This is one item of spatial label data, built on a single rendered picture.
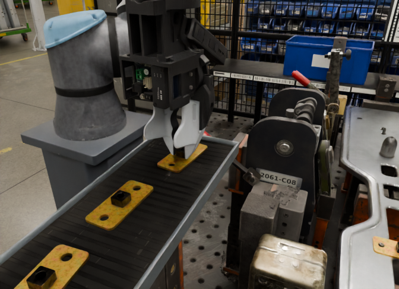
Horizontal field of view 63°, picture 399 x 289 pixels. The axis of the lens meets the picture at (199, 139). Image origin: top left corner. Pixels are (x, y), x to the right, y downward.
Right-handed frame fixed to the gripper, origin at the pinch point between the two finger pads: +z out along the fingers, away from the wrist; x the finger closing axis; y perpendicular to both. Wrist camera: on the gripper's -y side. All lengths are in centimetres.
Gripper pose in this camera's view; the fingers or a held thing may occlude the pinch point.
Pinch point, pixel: (183, 145)
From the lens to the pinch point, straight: 46.8
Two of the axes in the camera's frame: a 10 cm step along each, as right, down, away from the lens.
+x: 8.6, 2.3, -4.5
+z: 0.0, 8.9, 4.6
